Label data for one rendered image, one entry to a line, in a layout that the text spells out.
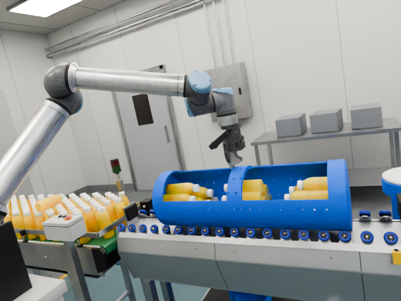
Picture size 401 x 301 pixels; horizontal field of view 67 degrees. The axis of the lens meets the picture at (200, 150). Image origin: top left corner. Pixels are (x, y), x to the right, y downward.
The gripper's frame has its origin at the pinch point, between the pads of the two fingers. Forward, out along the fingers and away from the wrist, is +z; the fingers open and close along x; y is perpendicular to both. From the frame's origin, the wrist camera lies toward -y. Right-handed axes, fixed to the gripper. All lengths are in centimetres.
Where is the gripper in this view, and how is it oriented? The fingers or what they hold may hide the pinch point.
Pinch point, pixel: (231, 168)
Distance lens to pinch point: 141.4
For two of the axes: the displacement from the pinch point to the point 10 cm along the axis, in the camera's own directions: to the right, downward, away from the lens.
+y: 8.8, -0.9, -4.6
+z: 1.9, 9.7, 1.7
